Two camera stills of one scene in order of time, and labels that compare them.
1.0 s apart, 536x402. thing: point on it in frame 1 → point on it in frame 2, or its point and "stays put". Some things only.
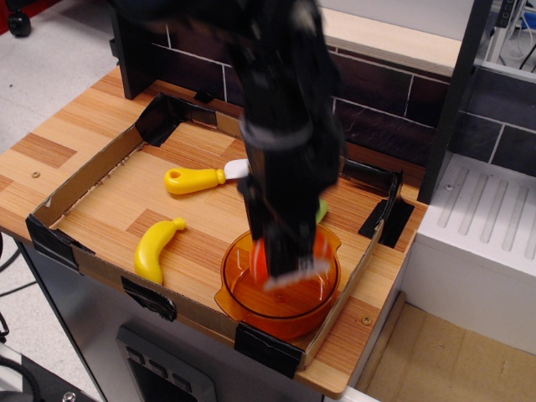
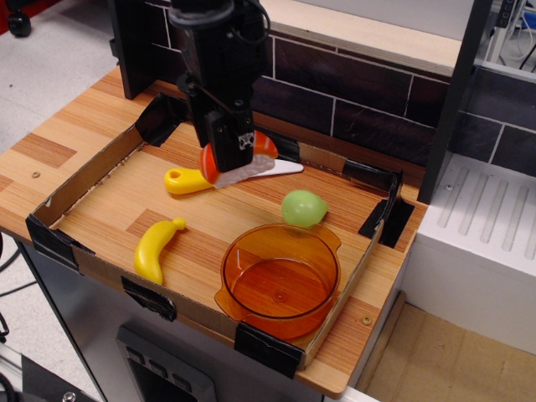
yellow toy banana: x=150 y=245 stays put
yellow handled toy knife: x=182 y=180 stays put
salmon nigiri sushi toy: x=260 y=266 → x=265 y=152
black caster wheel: x=19 y=24 stays put
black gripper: x=292 y=162 → x=225 y=41
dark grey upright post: x=456 y=102 stays put
